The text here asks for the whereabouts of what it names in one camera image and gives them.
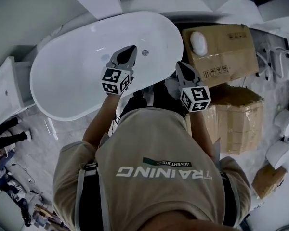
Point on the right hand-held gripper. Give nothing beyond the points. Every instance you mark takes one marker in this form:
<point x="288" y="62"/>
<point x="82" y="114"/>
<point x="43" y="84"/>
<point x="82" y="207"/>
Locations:
<point x="196" y="98"/>

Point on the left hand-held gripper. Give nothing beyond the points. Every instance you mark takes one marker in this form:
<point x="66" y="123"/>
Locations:
<point x="115" y="80"/>

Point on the person's left forearm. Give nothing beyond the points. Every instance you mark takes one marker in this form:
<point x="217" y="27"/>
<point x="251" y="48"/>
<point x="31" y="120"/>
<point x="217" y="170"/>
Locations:
<point x="101" y="119"/>

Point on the person's right forearm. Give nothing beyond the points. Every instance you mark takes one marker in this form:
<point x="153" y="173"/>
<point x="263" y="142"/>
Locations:
<point x="202" y="133"/>

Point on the white oval bathtub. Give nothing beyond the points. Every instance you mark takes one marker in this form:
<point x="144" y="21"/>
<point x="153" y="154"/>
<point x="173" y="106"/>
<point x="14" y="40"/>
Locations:
<point x="82" y="68"/>

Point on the round overflow cap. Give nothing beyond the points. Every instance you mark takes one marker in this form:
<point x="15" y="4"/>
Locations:
<point x="145" y="52"/>

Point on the white foam piece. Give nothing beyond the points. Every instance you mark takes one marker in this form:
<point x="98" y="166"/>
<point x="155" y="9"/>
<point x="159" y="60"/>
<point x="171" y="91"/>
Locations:
<point x="198" y="42"/>

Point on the person's black trousers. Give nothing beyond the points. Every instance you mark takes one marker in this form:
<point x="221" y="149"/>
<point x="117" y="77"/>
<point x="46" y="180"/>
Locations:
<point x="139" y="102"/>

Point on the taped brown cardboard box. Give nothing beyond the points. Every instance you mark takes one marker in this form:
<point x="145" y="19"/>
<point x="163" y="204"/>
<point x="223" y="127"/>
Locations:
<point x="240" y="124"/>

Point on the white star chair base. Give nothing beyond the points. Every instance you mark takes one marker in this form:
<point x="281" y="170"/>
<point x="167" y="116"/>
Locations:
<point x="277" y="59"/>

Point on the white plastic tube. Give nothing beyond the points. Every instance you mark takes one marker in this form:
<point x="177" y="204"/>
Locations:
<point x="50" y="129"/>

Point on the white toilet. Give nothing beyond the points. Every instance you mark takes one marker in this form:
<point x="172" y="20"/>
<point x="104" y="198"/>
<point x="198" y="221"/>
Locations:
<point x="278" y="154"/>
<point x="286" y="124"/>

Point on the person's beige shirt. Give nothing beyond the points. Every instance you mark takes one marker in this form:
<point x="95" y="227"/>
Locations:
<point x="154" y="196"/>

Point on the white vanity with sink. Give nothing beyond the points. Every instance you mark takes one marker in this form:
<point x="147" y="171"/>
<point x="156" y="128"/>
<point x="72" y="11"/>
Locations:
<point x="4" y="100"/>

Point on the small brown cardboard box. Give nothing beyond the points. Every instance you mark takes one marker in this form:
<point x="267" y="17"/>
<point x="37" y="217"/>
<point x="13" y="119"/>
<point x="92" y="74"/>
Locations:
<point x="267" y="182"/>

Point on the cluttered tool pile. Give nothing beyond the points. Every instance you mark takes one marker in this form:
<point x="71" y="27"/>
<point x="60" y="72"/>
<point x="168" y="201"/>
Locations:
<point x="19" y="196"/>

